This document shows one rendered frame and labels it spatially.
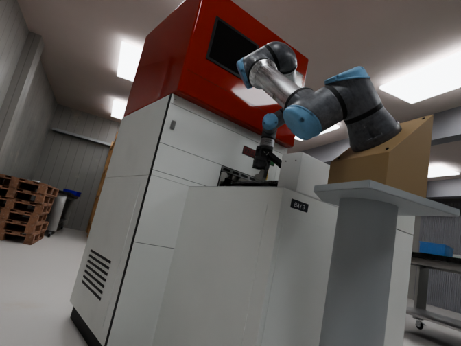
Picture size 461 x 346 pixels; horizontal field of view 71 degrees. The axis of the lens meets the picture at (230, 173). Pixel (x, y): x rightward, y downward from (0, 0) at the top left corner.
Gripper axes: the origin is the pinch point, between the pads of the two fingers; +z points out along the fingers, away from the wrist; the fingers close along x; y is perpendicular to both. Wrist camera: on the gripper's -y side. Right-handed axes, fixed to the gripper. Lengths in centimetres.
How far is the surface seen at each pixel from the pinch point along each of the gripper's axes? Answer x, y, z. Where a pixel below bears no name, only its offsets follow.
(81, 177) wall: -685, 389, -43
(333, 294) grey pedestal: 73, -15, 38
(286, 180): 51, -2, 6
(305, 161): 54, -7, -2
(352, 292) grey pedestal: 77, -19, 36
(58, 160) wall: -663, 449, -70
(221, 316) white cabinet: 45, 11, 56
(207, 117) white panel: 7.4, 35.2, -27.3
